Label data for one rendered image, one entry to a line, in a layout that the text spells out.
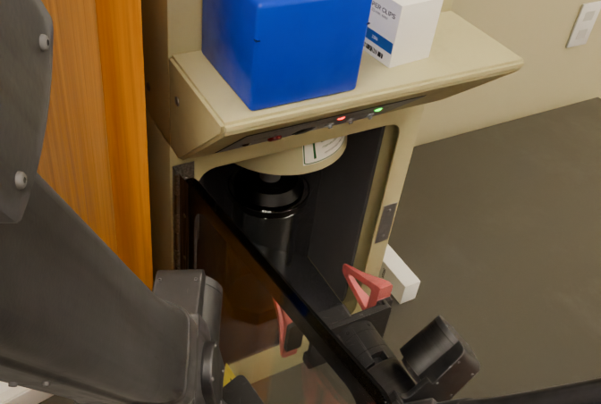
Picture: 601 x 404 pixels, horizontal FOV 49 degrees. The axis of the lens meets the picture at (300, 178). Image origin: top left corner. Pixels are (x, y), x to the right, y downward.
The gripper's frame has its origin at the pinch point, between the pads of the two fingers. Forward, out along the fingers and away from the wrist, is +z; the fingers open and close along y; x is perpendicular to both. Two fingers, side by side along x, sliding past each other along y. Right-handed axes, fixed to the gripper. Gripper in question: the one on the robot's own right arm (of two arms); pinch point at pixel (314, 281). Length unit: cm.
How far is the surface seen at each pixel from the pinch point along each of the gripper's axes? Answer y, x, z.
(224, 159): 11.5, -20.4, 3.6
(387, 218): -13.1, -3.2, 3.7
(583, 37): -104, 7, 48
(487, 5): -68, -6, 48
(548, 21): -90, 1, 49
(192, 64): 15.8, -33.6, 1.3
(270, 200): 2.5, -7.3, 8.8
